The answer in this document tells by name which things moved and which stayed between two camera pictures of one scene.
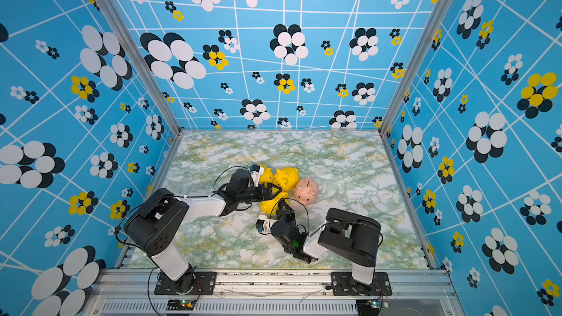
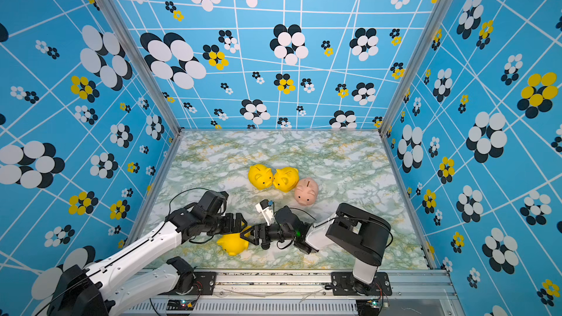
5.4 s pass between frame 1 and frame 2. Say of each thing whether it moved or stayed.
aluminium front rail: stayed
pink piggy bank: stayed
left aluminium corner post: stayed
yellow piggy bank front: moved
